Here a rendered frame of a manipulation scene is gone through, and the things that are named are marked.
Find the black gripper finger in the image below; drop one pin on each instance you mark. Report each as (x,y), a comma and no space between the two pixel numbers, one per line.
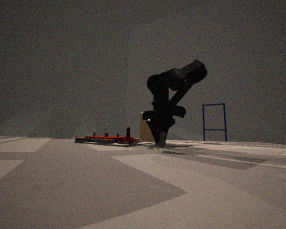
(155,127)
(165,128)

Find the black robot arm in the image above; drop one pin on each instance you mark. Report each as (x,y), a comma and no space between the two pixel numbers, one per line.
(176,79)

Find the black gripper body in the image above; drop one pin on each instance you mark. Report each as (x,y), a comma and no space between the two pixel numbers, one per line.
(157,113)

